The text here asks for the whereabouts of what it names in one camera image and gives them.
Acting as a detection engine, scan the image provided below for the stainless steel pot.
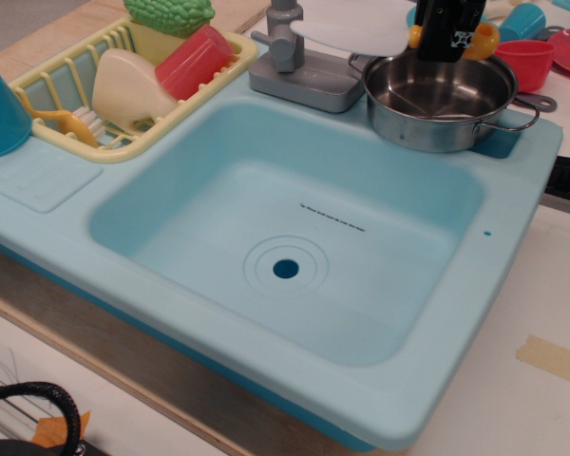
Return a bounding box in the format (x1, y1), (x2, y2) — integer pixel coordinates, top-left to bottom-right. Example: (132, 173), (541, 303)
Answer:
(357, 50), (540, 153)

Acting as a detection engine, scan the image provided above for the yellow dish rack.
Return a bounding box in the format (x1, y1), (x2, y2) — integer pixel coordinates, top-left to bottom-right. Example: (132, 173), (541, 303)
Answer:
(9, 16), (258, 163)

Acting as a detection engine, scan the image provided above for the light blue toy sink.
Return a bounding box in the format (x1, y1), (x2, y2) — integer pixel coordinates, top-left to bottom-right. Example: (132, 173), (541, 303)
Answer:
(0, 45), (564, 453)

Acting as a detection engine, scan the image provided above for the red plastic cup right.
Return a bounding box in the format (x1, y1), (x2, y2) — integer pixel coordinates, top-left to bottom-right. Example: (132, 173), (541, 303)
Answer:
(495, 40), (555, 92)

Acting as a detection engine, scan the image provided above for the black braided cable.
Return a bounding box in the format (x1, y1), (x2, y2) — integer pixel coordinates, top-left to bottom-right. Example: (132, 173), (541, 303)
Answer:
(0, 381), (83, 456)

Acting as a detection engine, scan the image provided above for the grey utensil handle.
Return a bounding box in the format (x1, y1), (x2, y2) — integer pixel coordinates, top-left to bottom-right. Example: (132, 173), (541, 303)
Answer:
(514, 93), (558, 113)

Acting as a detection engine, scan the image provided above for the green toy vegetable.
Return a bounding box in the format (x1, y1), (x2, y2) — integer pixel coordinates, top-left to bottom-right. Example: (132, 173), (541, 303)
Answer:
(123, 0), (216, 38)

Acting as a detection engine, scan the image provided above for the teal plastic cup right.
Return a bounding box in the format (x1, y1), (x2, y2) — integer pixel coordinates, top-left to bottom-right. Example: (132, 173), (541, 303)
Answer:
(499, 3), (546, 44)

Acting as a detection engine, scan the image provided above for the beige masking tape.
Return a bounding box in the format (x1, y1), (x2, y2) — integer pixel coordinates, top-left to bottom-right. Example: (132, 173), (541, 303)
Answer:
(516, 334), (570, 383)

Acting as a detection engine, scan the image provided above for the orange tape piece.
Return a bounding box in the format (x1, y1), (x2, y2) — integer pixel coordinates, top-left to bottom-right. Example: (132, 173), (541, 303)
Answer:
(30, 416), (67, 448)

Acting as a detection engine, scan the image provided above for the white knife yellow handle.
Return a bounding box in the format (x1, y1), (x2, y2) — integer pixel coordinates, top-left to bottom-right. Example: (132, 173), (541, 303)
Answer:
(290, 20), (500, 61)

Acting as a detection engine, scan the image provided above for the teal cup upside down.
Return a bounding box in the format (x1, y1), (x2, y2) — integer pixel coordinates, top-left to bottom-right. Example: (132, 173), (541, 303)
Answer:
(0, 75), (32, 157)

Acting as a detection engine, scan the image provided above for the yellow dish brush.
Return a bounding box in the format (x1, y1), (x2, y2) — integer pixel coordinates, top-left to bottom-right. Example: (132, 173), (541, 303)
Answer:
(16, 91), (105, 147)

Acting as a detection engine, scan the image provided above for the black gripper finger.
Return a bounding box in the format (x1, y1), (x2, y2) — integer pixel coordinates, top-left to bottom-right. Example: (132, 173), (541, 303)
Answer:
(414, 0), (485, 63)

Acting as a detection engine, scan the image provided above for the grey toy faucet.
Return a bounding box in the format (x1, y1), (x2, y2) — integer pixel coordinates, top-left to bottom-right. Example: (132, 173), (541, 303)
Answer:
(249, 0), (363, 113)

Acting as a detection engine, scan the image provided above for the red plastic cup in rack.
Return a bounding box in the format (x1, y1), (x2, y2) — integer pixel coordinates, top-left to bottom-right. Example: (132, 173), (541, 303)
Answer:
(155, 25), (234, 100)

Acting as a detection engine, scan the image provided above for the cream plastic jug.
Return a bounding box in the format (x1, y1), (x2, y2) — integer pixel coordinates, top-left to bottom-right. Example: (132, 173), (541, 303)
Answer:
(92, 48), (178, 135)

